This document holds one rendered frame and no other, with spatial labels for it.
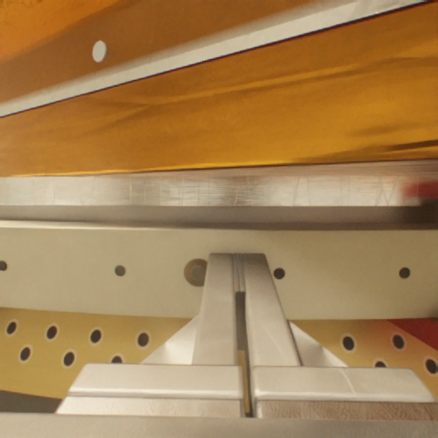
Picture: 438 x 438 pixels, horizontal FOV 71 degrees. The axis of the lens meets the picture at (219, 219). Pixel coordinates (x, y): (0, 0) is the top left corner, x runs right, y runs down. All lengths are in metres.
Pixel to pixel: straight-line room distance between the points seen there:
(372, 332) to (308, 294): 0.07
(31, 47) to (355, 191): 0.23
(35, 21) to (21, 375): 0.22
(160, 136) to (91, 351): 0.14
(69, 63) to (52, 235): 0.10
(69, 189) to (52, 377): 0.12
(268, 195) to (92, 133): 0.11
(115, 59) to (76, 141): 0.05
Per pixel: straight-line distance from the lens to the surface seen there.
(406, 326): 0.21
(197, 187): 0.19
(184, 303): 0.17
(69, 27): 0.23
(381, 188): 0.21
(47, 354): 0.24
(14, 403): 0.26
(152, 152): 0.16
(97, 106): 0.20
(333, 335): 0.22
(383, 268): 0.18
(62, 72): 0.23
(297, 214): 0.21
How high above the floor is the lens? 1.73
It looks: 5 degrees down
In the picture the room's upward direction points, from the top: straight up
